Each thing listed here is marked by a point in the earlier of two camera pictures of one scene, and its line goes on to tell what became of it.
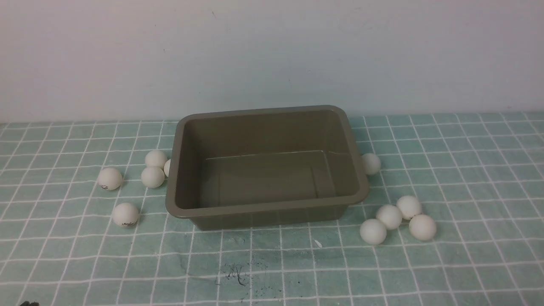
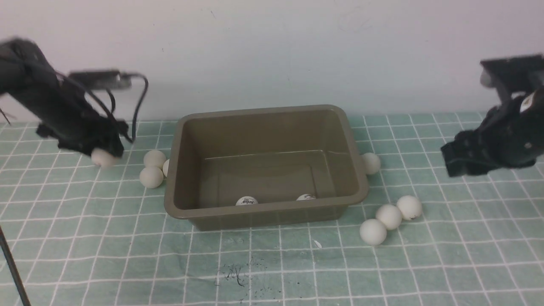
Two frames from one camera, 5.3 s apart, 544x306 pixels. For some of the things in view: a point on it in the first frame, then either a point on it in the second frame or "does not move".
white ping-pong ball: x=390 y=215 does not move
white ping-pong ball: x=125 y=214 -> x=246 y=200
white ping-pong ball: x=155 y=158 does not move
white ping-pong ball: x=167 y=167 does not move
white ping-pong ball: x=422 y=227 -> x=306 y=196
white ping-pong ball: x=152 y=177 does not move
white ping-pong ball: x=109 y=179 -> x=102 y=159
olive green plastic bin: x=242 y=169 does not move
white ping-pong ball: x=372 y=163 does not move
